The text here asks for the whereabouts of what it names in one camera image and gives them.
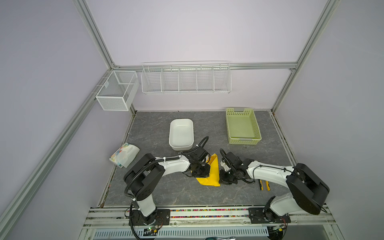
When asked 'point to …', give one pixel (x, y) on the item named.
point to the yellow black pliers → (267, 185)
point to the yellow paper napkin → (214, 179)
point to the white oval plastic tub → (181, 136)
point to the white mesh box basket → (118, 90)
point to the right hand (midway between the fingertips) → (219, 183)
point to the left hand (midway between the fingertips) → (209, 177)
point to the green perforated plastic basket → (242, 127)
